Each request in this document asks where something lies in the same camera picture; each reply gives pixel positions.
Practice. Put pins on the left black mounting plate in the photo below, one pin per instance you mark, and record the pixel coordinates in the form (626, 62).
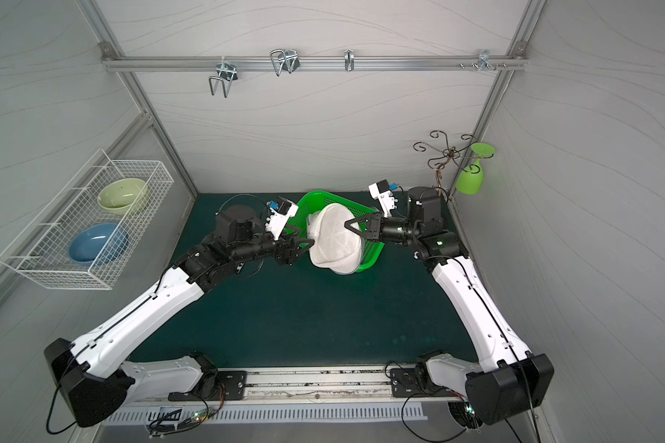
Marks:
(227, 385)

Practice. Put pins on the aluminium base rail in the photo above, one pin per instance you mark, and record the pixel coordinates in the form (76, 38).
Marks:
(321, 382)

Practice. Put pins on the round floor cable port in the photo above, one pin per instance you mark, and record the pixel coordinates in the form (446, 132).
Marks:
(464, 415)

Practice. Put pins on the blue bowl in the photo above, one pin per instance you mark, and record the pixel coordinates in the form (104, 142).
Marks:
(99, 244)

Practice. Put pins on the black mounting plate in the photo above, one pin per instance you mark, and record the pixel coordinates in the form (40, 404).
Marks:
(412, 381)
(227, 385)

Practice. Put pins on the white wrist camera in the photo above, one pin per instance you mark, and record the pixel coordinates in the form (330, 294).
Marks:
(280, 211)
(382, 191)

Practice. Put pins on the looped metal hook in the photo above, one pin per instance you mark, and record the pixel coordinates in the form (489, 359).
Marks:
(284, 60)

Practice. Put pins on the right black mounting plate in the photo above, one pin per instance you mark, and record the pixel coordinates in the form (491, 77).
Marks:
(412, 381)

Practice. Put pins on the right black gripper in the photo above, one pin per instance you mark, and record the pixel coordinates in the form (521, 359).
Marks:
(375, 226)

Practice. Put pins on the green plastic basket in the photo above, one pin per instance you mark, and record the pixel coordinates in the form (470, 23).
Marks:
(315, 201)

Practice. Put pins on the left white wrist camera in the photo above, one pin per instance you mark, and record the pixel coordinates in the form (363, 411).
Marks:
(280, 211)

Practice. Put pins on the right metal rail hook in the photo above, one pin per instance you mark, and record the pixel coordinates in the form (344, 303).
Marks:
(483, 63)

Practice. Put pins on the green plastic wine glass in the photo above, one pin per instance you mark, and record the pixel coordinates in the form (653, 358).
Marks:
(471, 178)

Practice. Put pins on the white slotted cable duct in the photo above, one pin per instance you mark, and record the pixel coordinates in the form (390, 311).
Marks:
(239, 414)

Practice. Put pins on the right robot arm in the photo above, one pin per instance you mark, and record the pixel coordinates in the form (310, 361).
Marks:
(446, 258)

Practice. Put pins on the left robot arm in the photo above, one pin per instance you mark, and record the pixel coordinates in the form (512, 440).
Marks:
(93, 374)

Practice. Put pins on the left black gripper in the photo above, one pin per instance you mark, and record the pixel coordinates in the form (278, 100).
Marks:
(284, 250)

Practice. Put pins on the white wire wall basket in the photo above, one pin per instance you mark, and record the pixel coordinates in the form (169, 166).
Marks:
(40, 252)

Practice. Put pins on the aluminium top rail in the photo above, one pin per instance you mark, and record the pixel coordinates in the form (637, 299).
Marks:
(114, 62)

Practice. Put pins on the small flat metal hook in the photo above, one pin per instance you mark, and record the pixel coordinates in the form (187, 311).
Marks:
(349, 60)

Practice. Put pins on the double prong metal hook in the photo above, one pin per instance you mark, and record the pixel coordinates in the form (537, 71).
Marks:
(225, 75)

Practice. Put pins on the light green bowl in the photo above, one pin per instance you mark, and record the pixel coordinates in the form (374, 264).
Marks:
(128, 196)

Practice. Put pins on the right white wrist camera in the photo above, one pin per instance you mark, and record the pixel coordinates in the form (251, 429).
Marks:
(382, 191)

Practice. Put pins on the bronze cup tree stand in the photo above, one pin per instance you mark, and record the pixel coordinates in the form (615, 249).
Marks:
(448, 154)

